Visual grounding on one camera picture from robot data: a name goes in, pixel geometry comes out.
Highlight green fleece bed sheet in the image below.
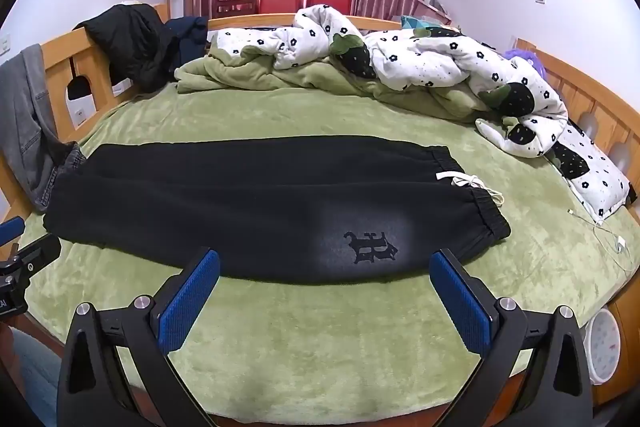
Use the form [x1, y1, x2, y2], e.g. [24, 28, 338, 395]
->
[20, 57, 640, 418]

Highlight navy garment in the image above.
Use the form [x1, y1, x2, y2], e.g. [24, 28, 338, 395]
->
[165, 16, 211, 68]

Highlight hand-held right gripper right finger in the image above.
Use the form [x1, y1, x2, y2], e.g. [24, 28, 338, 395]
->
[429, 248, 593, 427]

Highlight white charging cable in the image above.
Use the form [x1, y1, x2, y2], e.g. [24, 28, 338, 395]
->
[566, 207, 637, 274]

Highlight brown wooden stand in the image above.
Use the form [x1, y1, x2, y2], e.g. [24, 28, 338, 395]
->
[415, 0, 454, 26]

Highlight grey jeans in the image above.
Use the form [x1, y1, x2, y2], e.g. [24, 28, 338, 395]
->
[0, 44, 88, 214]

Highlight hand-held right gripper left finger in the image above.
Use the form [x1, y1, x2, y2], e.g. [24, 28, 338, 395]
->
[56, 247, 221, 427]

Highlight crumpled green blanket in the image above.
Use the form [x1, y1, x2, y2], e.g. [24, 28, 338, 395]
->
[174, 49, 488, 124]

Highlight floral pillow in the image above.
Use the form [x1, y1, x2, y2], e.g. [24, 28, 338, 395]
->
[545, 119, 638, 220]

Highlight white floral quilt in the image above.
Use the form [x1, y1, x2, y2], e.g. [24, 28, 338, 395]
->
[207, 4, 571, 158]

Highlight black jacket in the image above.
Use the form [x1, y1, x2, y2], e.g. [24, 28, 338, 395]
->
[74, 3, 182, 92]

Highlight purple fluffy item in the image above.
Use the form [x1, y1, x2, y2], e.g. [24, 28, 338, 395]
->
[502, 48, 549, 81]

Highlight white plastic bin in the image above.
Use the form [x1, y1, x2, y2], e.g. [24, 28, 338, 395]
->
[581, 307, 624, 386]

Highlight wooden bed frame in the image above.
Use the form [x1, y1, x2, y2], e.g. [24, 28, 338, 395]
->
[0, 2, 640, 408]

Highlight black pants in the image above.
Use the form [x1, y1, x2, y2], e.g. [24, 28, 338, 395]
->
[42, 134, 512, 285]

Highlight person's blue jeans leg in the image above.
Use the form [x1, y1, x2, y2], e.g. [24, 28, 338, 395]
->
[9, 327, 65, 427]

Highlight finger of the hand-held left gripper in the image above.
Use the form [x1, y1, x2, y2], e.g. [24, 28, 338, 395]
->
[0, 216, 26, 245]
[0, 234, 62, 280]

